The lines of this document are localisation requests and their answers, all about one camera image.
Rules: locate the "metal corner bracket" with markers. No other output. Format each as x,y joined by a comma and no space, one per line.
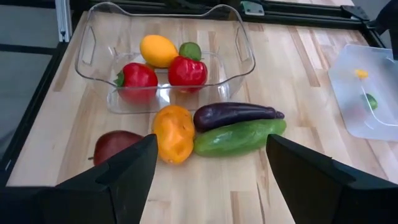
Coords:
252,7

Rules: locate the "dark red apple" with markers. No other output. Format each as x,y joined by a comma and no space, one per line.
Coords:
112,146

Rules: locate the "green lime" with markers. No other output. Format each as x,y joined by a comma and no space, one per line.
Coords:
190,50

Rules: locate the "orange bell pepper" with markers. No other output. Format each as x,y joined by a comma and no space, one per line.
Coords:
174,133

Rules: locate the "yellow lemon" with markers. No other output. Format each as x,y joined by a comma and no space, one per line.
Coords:
158,51

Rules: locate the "silver aluminium post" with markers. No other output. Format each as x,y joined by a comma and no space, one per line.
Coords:
63,18

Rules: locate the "clear plastic bin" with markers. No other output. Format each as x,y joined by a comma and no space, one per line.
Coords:
93,46

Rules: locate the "green cucumber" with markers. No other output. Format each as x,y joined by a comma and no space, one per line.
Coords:
236,138

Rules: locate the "purple eggplant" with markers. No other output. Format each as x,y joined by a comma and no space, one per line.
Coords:
230,115

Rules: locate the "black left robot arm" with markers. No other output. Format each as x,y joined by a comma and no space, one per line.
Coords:
388,18

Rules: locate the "small yellow pepper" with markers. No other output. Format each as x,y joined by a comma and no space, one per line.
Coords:
361,73

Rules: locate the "black table frame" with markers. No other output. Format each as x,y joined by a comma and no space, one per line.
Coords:
311,18

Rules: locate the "large red tomato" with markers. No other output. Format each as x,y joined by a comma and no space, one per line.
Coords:
138,79

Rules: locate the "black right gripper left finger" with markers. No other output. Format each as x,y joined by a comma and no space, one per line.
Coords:
109,186

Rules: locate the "small green pepper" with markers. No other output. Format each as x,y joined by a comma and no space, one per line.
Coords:
370,101

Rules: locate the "frosted plastic container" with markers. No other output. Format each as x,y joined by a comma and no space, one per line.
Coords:
351,102

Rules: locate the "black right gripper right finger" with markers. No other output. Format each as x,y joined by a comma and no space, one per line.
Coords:
326,186

